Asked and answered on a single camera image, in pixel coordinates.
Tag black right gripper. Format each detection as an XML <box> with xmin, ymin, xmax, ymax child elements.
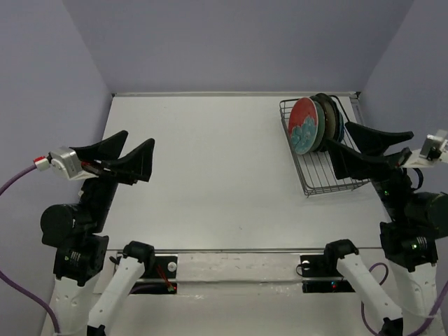
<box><xmin>325</xmin><ymin>117</ymin><xmax>413</xmax><ymax>218</ymax></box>

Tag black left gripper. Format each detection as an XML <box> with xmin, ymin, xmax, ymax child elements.
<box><xmin>73</xmin><ymin>127</ymin><xmax>158</xmax><ymax>228</ymax></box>

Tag teal scalloped beaded plate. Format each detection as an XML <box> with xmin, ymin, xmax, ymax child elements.
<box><xmin>338</xmin><ymin>102</ymin><xmax>347</xmax><ymax>143</ymax></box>

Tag dark teal blossom plate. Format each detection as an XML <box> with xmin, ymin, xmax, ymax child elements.
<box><xmin>323</xmin><ymin>102</ymin><xmax>335</xmax><ymax>139</ymax></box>

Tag mint green flower plate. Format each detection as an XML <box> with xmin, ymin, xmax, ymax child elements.
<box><xmin>311</xmin><ymin>98</ymin><xmax>326</xmax><ymax>152</ymax></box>

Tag grey rimmed cream plate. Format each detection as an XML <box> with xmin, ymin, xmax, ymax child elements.
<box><xmin>316</xmin><ymin>92</ymin><xmax>341</xmax><ymax>141</ymax></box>

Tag red and blue floral plate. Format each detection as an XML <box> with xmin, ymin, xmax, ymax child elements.
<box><xmin>288</xmin><ymin>97</ymin><xmax>318</xmax><ymax>155</ymax></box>

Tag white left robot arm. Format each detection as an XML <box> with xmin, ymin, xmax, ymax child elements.
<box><xmin>35</xmin><ymin>130</ymin><xmax>155</xmax><ymax>335</ymax></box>

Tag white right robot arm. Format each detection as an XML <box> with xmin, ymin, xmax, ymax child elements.
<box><xmin>322</xmin><ymin>122</ymin><xmax>447</xmax><ymax>335</ymax></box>

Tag black wire dish rack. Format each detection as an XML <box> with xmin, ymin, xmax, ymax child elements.
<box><xmin>279</xmin><ymin>98</ymin><xmax>369</xmax><ymax>197</ymax></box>

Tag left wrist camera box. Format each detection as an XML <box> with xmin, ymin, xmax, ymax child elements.
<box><xmin>49</xmin><ymin>146</ymin><xmax>90</xmax><ymax>181</ymax></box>

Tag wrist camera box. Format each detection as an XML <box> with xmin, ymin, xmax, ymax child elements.
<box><xmin>49</xmin><ymin>146</ymin><xmax>90</xmax><ymax>181</ymax></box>
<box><xmin>402</xmin><ymin>129</ymin><xmax>447</xmax><ymax>169</ymax></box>

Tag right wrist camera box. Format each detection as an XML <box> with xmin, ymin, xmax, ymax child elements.
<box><xmin>402</xmin><ymin>129</ymin><xmax>447</xmax><ymax>169</ymax></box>

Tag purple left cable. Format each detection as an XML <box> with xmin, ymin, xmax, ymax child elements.
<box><xmin>0</xmin><ymin>153</ymin><xmax>62</xmax><ymax>336</ymax></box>

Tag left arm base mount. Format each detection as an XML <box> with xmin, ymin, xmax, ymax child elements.
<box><xmin>130</xmin><ymin>254</ymin><xmax>178</xmax><ymax>295</ymax></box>

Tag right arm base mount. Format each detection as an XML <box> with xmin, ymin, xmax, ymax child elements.
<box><xmin>295</xmin><ymin>254</ymin><xmax>355</xmax><ymax>294</ymax></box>

